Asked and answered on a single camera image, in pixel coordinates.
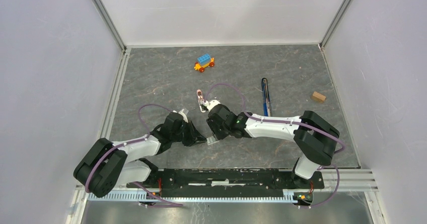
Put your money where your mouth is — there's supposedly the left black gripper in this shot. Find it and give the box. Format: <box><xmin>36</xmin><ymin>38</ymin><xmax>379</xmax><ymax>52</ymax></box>
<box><xmin>171</xmin><ymin>120</ymin><xmax>207</xmax><ymax>146</ymax></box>

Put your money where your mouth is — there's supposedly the pink white staple remover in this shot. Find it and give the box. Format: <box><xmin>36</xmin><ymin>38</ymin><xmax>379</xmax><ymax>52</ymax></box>
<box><xmin>196</xmin><ymin>89</ymin><xmax>207</xmax><ymax>113</ymax></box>

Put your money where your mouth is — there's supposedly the blue stapler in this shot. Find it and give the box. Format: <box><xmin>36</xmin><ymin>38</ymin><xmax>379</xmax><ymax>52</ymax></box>
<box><xmin>261</xmin><ymin>78</ymin><xmax>272</xmax><ymax>116</ymax></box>

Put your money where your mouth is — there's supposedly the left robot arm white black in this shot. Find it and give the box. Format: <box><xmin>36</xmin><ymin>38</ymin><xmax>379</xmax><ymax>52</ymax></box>
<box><xmin>73</xmin><ymin>111</ymin><xmax>207</xmax><ymax>197</ymax></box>

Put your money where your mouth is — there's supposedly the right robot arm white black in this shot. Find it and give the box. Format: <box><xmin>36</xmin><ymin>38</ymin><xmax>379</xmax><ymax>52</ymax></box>
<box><xmin>202</xmin><ymin>103</ymin><xmax>340</xmax><ymax>188</ymax></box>

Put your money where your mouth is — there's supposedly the toy brick car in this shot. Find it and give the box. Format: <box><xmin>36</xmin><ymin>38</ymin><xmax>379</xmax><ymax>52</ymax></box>
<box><xmin>194</xmin><ymin>54</ymin><xmax>215</xmax><ymax>72</ymax></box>

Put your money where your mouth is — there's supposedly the small wooden block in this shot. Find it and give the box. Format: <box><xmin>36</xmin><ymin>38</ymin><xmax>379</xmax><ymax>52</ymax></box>
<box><xmin>311</xmin><ymin>91</ymin><xmax>326</xmax><ymax>103</ymax></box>

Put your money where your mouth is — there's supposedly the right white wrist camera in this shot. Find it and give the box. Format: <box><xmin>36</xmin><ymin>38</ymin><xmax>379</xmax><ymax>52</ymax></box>
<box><xmin>203</xmin><ymin>100</ymin><xmax>220</xmax><ymax>112</ymax></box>

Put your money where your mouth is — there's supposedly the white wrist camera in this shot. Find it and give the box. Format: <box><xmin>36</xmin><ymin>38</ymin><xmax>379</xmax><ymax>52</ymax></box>
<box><xmin>203</xmin><ymin>100</ymin><xmax>220</xmax><ymax>112</ymax></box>
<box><xmin>173</xmin><ymin>108</ymin><xmax>189</xmax><ymax>123</ymax></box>

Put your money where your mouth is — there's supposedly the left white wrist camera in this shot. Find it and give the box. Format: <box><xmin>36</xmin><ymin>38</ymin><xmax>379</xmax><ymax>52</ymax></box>
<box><xmin>173</xmin><ymin>108</ymin><xmax>189</xmax><ymax>123</ymax></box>

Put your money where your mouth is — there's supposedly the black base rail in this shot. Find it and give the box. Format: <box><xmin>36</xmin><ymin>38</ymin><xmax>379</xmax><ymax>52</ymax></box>
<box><xmin>141</xmin><ymin>168</ymin><xmax>325</xmax><ymax>197</ymax></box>

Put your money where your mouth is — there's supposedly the white cable duct strip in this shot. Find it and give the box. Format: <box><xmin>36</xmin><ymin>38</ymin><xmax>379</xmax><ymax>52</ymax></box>
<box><xmin>87</xmin><ymin>189</ymin><xmax>297</xmax><ymax>204</ymax></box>

